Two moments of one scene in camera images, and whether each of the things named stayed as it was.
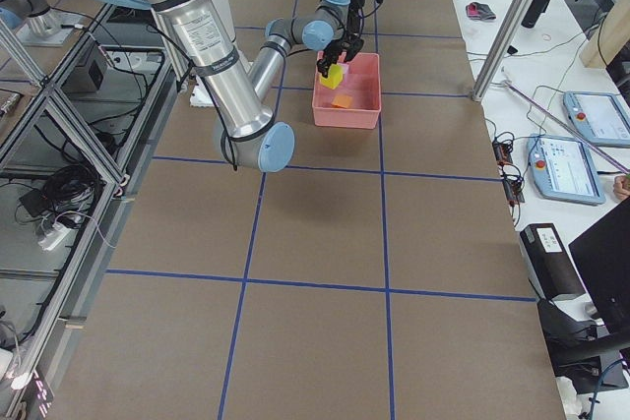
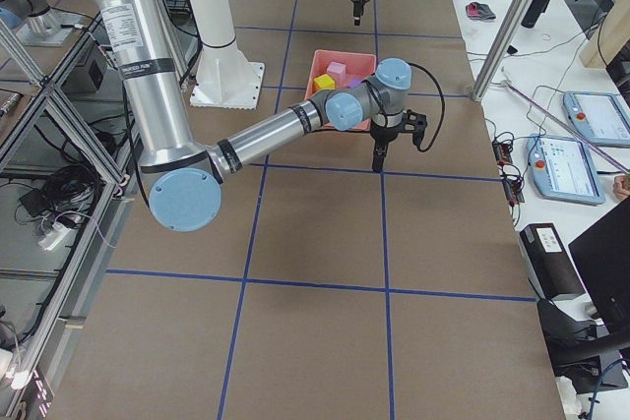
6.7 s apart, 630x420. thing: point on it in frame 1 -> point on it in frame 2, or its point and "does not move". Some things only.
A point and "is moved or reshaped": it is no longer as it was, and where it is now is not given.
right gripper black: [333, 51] -> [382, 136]
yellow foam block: [335, 78] is moved or reshaped
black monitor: [601, 255] does not move
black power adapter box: [548, 262] does not move
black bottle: [538, 5] does not move
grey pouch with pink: [479, 11] does not move
